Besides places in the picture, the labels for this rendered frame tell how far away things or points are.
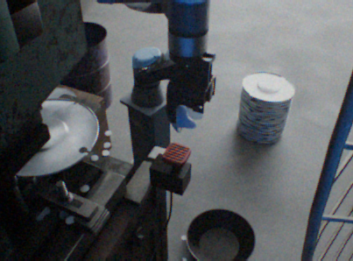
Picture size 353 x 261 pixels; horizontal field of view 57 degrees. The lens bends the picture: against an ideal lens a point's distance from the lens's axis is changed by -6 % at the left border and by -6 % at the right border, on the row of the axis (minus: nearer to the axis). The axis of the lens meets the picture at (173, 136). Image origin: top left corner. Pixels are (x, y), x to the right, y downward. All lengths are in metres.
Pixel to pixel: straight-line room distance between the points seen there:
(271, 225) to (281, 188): 0.24
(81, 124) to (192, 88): 0.36
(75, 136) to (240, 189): 1.07
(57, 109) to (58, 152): 0.17
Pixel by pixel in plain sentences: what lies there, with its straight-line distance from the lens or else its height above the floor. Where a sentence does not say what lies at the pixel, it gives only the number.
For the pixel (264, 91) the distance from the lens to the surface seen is 1.89.
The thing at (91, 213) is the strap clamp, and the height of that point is 0.75.
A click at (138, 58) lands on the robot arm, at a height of 0.67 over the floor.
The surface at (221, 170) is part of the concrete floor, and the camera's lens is 1.83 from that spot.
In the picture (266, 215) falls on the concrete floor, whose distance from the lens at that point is 1.70.
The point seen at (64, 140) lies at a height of 0.78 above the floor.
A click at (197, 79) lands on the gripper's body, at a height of 1.00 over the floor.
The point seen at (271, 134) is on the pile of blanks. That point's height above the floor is 0.08.
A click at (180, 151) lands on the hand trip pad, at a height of 0.76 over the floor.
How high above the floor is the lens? 1.36
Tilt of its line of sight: 43 degrees down
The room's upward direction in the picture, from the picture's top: straight up
